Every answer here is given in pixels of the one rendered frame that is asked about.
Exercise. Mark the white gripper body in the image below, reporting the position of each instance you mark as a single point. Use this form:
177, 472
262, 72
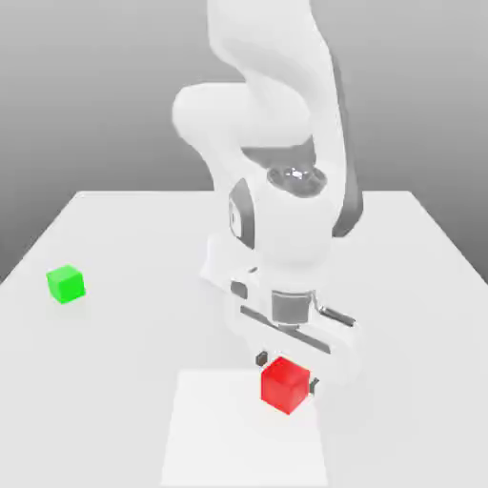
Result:
345, 354

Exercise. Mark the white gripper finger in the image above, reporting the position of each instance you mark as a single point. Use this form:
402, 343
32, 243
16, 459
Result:
261, 358
313, 386

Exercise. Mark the small red cube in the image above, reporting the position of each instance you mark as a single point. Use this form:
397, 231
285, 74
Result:
284, 385

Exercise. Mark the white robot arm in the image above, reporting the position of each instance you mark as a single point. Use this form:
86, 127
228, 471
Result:
267, 114

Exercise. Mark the small green cube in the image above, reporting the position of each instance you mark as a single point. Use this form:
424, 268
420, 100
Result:
65, 284

